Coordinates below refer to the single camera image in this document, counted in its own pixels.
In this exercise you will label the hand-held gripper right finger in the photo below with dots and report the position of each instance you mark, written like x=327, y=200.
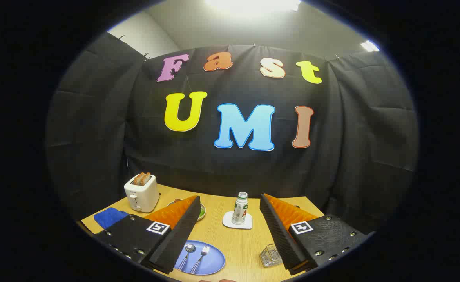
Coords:
x=279, y=235

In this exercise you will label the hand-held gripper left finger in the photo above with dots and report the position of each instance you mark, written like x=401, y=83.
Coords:
x=177, y=239

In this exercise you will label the oval plate of food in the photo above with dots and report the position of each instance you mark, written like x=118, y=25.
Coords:
x=201, y=212

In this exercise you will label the blue round plate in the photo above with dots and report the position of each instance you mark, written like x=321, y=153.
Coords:
x=214, y=260

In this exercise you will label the white square coaster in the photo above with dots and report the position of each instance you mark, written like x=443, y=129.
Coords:
x=230, y=223

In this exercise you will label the white toaster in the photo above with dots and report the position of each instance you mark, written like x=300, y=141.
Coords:
x=142, y=196

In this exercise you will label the toast slice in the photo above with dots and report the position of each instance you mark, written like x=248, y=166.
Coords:
x=147, y=178
x=138, y=179

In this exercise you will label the blue cloth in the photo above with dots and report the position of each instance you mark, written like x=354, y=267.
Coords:
x=110, y=217

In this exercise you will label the black backdrop cloth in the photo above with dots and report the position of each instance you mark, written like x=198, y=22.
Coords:
x=234, y=176

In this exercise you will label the small ceiling light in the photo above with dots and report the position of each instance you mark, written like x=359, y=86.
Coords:
x=370, y=46

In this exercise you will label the large ceiling light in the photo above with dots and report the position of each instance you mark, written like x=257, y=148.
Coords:
x=253, y=4

